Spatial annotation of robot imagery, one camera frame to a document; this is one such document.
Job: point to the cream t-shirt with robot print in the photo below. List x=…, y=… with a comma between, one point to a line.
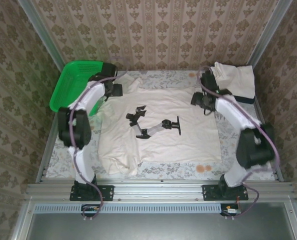
x=188, y=125

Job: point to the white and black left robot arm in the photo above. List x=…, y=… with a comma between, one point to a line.
x=93, y=96

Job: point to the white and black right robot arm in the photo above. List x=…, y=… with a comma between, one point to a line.
x=228, y=110

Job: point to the folded white t-shirt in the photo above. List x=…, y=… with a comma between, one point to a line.
x=238, y=80

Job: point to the green plastic basket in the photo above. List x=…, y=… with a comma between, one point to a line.
x=66, y=87

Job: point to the floral tablecloth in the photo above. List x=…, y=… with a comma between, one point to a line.
x=176, y=170

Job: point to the black connector box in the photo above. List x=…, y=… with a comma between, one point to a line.
x=91, y=208
x=231, y=210

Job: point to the grey metal panel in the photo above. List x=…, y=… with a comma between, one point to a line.
x=151, y=227

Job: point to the aluminium frame post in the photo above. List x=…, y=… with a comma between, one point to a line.
x=268, y=32
x=43, y=32

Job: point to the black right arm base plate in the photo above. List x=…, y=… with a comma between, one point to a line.
x=208, y=192

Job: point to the aluminium mounting rail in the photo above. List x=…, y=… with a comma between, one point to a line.
x=158, y=191

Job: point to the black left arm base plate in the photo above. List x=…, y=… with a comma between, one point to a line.
x=108, y=192

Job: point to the aluminium lower frame strut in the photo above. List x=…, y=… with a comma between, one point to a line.
x=292, y=220
x=22, y=220

